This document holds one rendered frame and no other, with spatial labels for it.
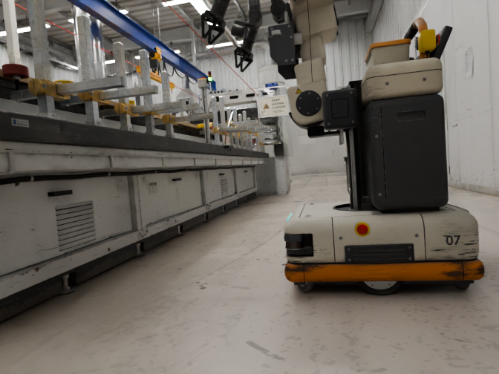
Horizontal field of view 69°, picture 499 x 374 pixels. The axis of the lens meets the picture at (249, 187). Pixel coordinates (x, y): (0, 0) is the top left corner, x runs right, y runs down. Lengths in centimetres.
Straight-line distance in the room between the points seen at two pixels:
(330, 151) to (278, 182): 642
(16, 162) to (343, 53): 1190
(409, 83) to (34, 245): 153
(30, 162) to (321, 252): 102
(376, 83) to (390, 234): 53
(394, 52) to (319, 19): 33
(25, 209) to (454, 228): 156
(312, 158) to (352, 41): 388
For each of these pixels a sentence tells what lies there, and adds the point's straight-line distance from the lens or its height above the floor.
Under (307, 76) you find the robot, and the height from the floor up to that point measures 83.
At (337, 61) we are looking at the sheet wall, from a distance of 1264.
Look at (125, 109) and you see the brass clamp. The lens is 181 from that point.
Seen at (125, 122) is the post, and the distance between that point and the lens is 182.
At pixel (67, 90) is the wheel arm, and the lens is 142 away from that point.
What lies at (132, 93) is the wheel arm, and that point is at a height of 82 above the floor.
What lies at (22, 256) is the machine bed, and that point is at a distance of 164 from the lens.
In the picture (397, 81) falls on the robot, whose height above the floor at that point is 74.
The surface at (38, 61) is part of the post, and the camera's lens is 145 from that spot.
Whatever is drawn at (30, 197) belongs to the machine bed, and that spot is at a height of 43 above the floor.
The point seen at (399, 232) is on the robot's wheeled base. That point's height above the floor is 22.
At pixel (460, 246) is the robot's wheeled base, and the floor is 17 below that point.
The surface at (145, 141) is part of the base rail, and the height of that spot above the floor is 66.
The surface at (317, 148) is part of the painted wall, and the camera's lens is 1220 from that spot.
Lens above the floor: 48
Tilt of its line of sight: 3 degrees down
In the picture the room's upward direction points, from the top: 4 degrees counter-clockwise
